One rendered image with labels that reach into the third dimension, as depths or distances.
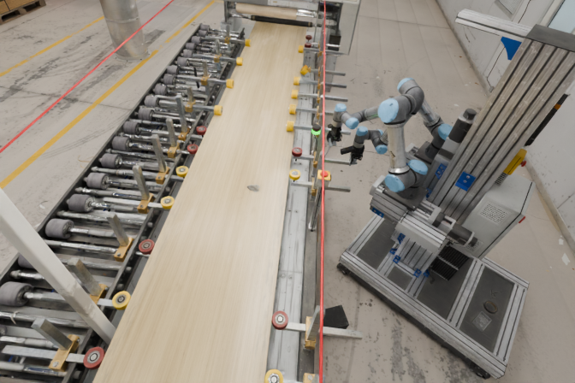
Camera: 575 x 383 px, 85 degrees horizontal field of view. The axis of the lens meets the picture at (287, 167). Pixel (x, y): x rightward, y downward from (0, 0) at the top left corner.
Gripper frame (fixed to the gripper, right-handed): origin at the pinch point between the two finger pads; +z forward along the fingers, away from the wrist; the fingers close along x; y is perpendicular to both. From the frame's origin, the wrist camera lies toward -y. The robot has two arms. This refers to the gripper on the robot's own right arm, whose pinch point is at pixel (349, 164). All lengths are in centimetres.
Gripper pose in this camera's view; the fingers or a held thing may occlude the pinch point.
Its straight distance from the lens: 252.2
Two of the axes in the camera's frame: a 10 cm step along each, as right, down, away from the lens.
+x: 0.9, -6.9, 7.2
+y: 9.9, 1.2, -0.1
